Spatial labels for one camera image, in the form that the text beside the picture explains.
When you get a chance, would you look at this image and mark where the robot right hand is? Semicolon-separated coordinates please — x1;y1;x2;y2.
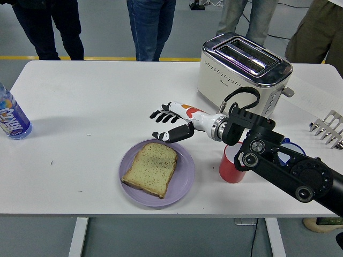
149;101;225;144

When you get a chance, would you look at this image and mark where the slice of brown bread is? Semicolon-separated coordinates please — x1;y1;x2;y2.
121;142;179;200

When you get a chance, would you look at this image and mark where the lilac round plate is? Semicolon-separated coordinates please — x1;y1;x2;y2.
118;138;196;208

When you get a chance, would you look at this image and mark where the metal toast rack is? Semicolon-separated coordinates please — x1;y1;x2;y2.
309;109;343;149

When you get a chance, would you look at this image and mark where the white table leg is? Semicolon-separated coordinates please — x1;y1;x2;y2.
68;217;90;257
265;217;287;257

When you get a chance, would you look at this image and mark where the red enamel mug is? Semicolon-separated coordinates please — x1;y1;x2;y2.
218;141;247;184

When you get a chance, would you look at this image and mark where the person in black trousers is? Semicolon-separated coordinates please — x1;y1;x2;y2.
12;0;85;61

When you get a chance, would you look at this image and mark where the blue-label plastic drink bottle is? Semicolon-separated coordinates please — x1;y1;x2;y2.
0;82;33;141

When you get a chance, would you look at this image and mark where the beige shoe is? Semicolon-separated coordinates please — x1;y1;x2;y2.
303;217;343;233

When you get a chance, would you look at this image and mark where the blue enamel mug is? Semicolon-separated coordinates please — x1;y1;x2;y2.
278;137;307;167

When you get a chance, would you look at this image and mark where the person in grey trousers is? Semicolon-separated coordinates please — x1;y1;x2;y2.
215;0;279;46

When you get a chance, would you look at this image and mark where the black floor cable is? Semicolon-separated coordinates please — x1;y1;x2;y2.
241;12;292;41

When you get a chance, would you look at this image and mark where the black power strip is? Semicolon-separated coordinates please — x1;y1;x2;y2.
189;0;207;11

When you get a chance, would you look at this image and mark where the cream and chrome toaster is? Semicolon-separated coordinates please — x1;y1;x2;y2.
196;32;295;118

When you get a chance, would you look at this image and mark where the person in blue jeans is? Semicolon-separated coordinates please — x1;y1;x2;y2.
126;0;177;62

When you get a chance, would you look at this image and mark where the black cable under table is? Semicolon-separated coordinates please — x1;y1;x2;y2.
250;218;259;257

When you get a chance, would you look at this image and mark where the black table control panel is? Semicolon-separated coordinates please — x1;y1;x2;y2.
316;217;343;225

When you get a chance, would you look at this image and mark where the white paper sheet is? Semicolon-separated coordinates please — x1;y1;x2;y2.
277;72;332;124

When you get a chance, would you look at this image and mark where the person in olive trousers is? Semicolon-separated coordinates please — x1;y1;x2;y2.
284;0;343;77

